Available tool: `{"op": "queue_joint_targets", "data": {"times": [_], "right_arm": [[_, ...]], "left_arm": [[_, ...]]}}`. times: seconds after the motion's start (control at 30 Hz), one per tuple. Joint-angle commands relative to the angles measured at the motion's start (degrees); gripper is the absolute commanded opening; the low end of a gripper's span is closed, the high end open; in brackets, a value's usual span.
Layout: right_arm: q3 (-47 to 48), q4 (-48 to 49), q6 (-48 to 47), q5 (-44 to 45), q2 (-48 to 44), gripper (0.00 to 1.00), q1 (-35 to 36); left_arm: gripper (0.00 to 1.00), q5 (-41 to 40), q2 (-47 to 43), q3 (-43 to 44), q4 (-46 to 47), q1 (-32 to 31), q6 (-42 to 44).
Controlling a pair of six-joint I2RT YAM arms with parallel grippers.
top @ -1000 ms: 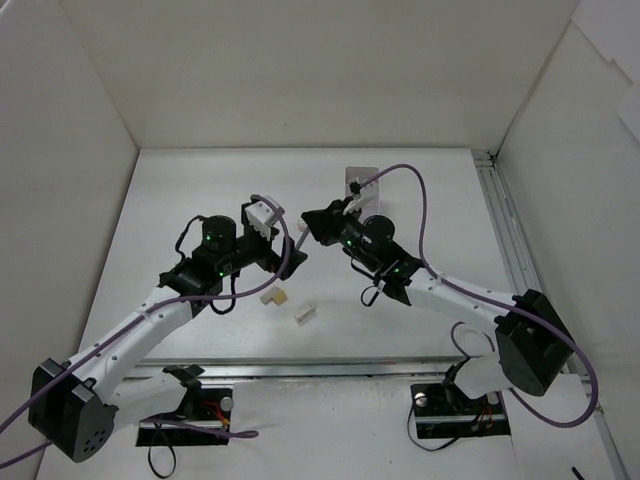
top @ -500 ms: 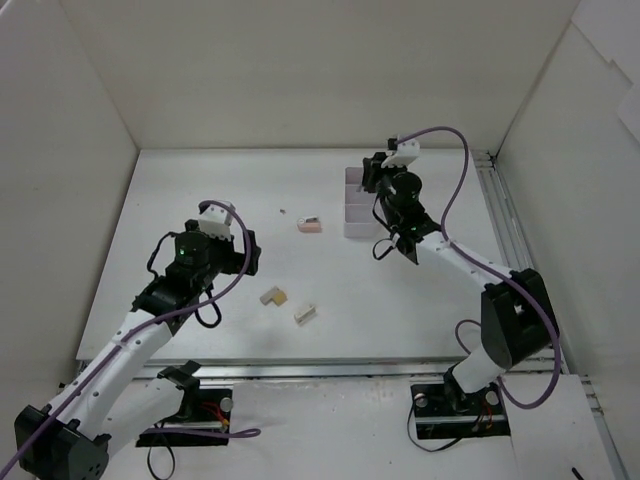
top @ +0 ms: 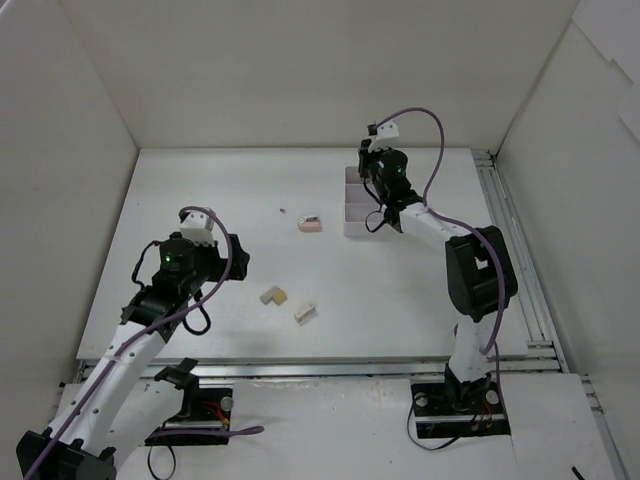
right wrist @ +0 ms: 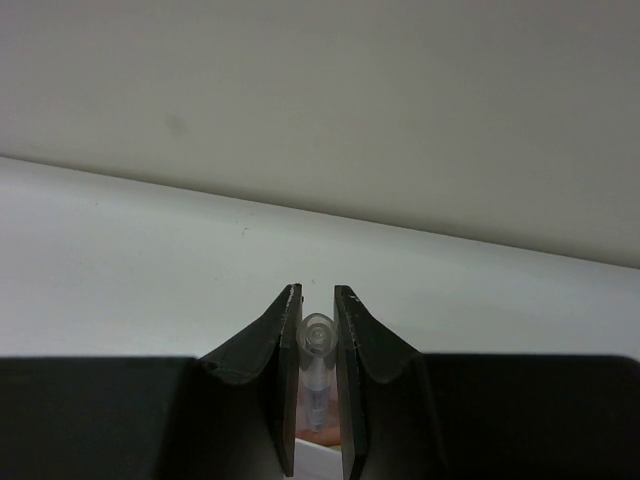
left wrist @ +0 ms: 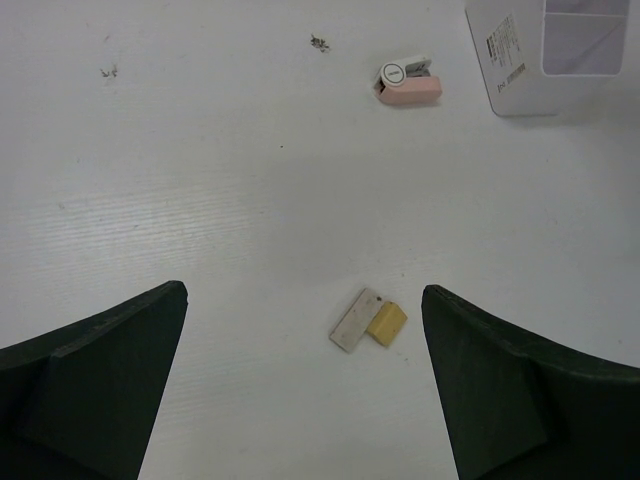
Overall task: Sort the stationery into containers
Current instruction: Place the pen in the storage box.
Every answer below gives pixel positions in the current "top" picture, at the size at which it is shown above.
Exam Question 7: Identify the pink correction tape dispenser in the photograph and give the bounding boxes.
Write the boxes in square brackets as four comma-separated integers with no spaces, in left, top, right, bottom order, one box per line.
[297,215,322,233]

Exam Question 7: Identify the aluminium frame rail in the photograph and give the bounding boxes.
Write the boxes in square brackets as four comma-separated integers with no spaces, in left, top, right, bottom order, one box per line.
[77,149,626,479]

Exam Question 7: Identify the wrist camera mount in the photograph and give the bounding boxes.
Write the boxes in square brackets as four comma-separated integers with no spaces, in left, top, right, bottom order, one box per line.
[179,210,215,247]
[368,120,399,152]

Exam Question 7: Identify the white compartment organizer box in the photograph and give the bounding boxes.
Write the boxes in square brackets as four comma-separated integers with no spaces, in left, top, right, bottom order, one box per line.
[343,166,383,238]

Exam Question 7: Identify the tan L-shaped eraser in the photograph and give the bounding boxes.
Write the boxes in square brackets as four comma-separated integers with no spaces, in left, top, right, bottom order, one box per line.
[260,286,288,306]

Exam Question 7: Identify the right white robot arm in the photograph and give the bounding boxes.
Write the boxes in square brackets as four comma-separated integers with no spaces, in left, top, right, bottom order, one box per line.
[358,139,518,412]

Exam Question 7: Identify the cream white eraser block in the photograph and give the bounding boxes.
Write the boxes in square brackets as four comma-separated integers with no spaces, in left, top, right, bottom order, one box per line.
[294,302,318,326]

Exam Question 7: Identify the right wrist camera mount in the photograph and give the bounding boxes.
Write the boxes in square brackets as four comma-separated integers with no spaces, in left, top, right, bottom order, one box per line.
[368,120,399,152]

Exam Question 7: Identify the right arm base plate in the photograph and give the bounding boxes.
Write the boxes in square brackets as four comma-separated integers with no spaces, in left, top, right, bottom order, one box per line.
[409,381,511,443]

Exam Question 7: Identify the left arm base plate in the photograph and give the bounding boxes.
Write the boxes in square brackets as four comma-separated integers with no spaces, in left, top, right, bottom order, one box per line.
[144,386,233,447]

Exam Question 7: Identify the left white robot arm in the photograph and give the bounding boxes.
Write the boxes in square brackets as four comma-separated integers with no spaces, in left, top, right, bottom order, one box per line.
[16,232,250,479]

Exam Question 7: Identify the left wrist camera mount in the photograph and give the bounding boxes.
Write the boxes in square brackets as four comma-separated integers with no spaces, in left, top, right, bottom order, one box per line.
[179,210,215,247]

